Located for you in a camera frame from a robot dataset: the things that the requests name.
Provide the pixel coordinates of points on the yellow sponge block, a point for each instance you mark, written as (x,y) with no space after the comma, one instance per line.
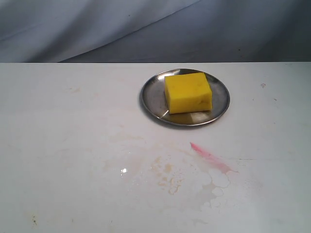
(188,93)

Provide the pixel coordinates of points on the brown liquid spill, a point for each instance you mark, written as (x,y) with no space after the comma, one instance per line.
(165,176)

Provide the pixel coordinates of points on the round steel plate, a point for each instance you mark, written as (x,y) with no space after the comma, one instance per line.
(152,100)

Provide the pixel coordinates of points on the grey backdrop cloth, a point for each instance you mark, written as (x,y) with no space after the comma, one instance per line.
(154,31)

